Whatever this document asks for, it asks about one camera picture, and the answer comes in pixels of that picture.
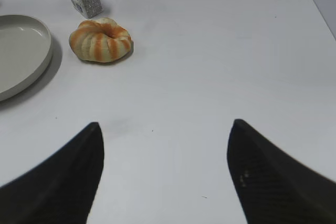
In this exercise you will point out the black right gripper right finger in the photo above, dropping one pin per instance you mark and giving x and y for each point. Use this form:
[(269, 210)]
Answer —
[(273, 187)]

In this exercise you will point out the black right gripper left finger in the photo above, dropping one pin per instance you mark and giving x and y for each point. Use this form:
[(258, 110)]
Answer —
[(62, 188)]

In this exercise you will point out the grey round plate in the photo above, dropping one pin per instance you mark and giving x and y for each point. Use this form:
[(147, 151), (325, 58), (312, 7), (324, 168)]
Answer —
[(26, 51)]

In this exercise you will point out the orange striped bread bun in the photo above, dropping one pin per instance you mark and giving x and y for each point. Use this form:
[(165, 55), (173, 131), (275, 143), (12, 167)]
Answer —
[(101, 40)]

